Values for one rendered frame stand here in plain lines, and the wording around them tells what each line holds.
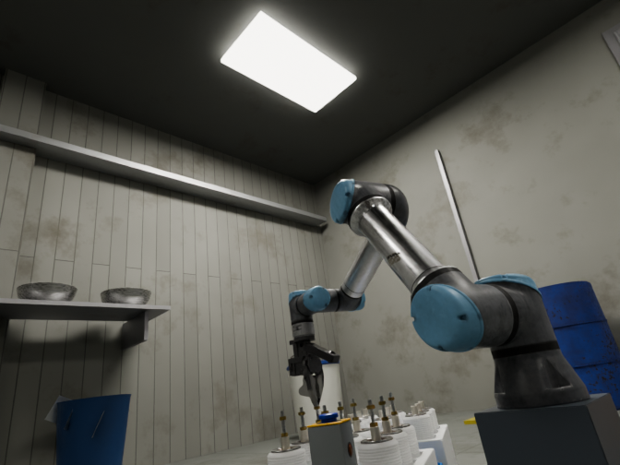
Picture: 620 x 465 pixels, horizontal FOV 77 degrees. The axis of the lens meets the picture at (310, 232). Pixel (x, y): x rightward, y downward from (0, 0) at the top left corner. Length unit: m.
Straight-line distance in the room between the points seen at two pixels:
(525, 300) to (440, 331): 0.18
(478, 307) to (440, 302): 0.06
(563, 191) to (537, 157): 0.42
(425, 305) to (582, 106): 3.86
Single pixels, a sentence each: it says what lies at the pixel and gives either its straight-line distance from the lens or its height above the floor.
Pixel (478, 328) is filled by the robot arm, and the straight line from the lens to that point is 0.72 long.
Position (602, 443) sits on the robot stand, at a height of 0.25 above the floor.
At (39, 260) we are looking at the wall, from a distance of 3.78.
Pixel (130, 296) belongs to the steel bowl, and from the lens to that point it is 3.33.
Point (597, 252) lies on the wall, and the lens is 4.07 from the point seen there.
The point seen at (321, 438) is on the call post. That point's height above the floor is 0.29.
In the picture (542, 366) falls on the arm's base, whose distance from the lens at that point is 0.81.
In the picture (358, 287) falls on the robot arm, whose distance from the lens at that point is 1.24.
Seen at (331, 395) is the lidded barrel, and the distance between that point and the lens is 3.75.
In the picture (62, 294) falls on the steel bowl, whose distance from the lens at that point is 3.23.
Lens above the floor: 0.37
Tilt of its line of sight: 22 degrees up
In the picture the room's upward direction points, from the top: 8 degrees counter-clockwise
